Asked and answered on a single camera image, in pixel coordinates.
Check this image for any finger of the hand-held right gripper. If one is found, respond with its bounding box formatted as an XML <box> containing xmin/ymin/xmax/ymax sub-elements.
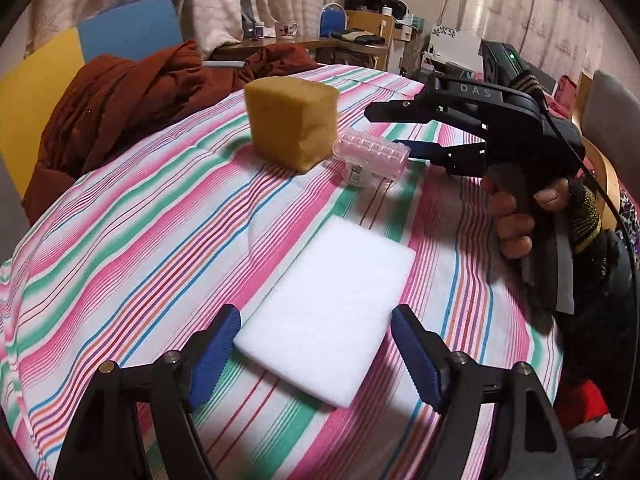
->
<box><xmin>392</xmin><ymin>137</ymin><xmax>488</xmax><ymax>177</ymax></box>
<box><xmin>364</xmin><ymin>74</ymin><xmax>541</xmax><ymax>133</ymax></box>

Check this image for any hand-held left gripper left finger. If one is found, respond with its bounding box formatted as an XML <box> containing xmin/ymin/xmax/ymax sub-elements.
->
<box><xmin>60</xmin><ymin>304</ymin><xmax>242</xmax><ymax>480</ymax></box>

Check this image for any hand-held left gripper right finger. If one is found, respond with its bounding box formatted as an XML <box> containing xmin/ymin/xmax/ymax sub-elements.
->
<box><xmin>391</xmin><ymin>304</ymin><xmax>576</xmax><ymax>480</ymax></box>

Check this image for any pink plastic case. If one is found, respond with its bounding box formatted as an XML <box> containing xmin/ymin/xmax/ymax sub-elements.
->
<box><xmin>331</xmin><ymin>127</ymin><xmax>412</xmax><ymax>188</ymax></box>

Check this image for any white sponge pad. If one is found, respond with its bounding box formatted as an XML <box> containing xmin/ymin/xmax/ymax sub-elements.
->
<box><xmin>232</xmin><ymin>215</ymin><xmax>418</xmax><ymax>409</ymax></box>

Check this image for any person's right forearm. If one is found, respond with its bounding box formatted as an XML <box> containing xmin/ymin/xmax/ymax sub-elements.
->
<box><xmin>550</xmin><ymin>225</ymin><xmax>640</xmax><ymax>431</ymax></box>

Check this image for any person's right hand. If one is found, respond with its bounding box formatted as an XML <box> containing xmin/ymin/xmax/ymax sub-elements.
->
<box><xmin>481</xmin><ymin>176</ymin><xmax>608</xmax><ymax>261</ymax></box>

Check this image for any red cloth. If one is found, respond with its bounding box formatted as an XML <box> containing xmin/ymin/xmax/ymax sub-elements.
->
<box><xmin>555</xmin><ymin>75</ymin><xmax>581</xmax><ymax>116</ymax></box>

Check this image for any white floral box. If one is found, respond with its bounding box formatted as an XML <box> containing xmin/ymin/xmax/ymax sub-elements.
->
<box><xmin>427</xmin><ymin>22</ymin><xmax>481</xmax><ymax>61</ymax></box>

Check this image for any wooden chair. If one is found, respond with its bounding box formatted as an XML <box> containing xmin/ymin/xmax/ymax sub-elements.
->
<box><xmin>570</xmin><ymin>70</ymin><xmax>640</xmax><ymax>231</ymax></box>

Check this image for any black pouch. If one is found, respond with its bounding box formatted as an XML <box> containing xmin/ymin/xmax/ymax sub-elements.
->
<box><xmin>330</xmin><ymin>29</ymin><xmax>386</xmax><ymax>46</ymax></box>

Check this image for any patterned curtain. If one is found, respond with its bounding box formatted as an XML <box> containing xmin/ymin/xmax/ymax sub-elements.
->
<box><xmin>20</xmin><ymin>0</ymin><xmax>361</xmax><ymax>61</ymax></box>
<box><xmin>465</xmin><ymin>0</ymin><xmax>640</xmax><ymax>106</ymax></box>

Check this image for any striped tablecloth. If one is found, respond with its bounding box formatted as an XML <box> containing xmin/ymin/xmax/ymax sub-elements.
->
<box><xmin>0</xmin><ymin>64</ymin><xmax>566</xmax><ymax>480</ymax></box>

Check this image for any wooden side desk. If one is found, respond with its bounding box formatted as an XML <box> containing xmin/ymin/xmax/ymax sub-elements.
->
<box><xmin>210</xmin><ymin>9</ymin><xmax>418</xmax><ymax>68</ymax></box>

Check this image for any yellow sponge block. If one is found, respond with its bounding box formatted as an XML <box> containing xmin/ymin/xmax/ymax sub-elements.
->
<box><xmin>244</xmin><ymin>76</ymin><xmax>340</xmax><ymax>175</ymax></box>

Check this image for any rust brown jacket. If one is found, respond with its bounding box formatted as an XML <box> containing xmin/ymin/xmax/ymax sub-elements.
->
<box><xmin>21</xmin><ymin>39</ymin><xmax>321</xmax><ymax>226</ymax></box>

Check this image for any grey yellow blue chair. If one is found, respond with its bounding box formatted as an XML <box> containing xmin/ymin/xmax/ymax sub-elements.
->
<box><xmin>0</xmin><ymin>0</ymin><xmax>183</xmax><ymax>221</ymax></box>

